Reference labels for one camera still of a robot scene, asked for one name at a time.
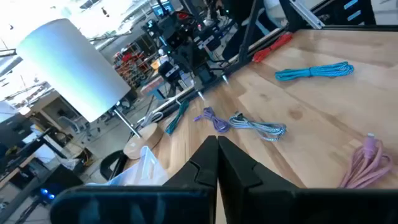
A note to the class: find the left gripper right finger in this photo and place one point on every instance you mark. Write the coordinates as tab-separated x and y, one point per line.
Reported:
248	199

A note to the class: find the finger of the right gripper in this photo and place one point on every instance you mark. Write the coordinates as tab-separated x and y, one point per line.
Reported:
199	92
224	78

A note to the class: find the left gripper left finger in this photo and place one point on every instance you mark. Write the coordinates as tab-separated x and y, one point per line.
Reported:
199	199

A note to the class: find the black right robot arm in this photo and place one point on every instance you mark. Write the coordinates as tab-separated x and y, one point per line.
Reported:
183	40

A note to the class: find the clear plastic bin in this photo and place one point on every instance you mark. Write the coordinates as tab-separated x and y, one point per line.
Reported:
146	174

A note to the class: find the shelf with coloured bins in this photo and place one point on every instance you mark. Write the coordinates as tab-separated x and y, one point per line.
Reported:
133	67

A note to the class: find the black chair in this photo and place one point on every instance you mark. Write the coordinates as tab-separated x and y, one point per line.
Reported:
107	165

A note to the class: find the white shade table lamp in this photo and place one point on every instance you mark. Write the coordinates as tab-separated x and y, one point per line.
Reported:
71	65

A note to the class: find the black device with blue lights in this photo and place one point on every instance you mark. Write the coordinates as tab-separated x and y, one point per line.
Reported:
62	183

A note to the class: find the black frame post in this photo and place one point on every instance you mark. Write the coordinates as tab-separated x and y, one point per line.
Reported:
248	37

